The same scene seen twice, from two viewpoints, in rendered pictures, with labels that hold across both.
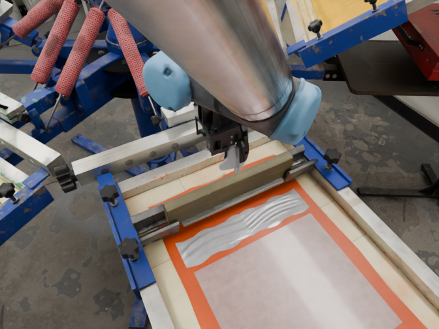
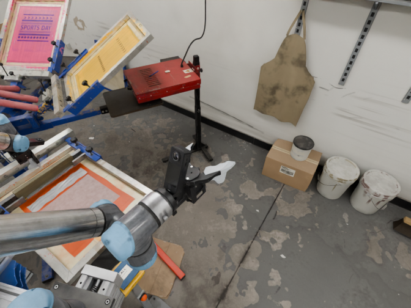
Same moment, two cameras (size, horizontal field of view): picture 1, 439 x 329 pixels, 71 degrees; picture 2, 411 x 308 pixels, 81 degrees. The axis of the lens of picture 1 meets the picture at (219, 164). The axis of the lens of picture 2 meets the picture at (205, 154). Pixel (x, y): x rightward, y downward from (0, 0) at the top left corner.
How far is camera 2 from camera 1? 1.04 m
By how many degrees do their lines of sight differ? 19
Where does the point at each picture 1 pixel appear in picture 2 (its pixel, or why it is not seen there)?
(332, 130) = (145, 133)
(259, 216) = (64, 183)
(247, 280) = (60, 206)
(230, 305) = not seen: hidden behind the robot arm
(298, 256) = (82, 190)
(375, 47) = (123, 91)
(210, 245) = (43, 201)
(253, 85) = not seen: outside the picture
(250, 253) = (61, 197)
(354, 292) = (103, 194)
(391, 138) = (177, 127)
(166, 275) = not seen: hidden behind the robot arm
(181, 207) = (21, 190)
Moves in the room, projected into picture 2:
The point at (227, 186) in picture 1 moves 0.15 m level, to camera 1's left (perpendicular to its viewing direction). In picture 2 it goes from (41, 175) to (12, 185)
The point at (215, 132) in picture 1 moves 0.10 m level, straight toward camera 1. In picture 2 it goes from (16, 156) to (17, 168)
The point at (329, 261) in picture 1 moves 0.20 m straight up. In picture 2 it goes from (95, 187) to (82, 166)
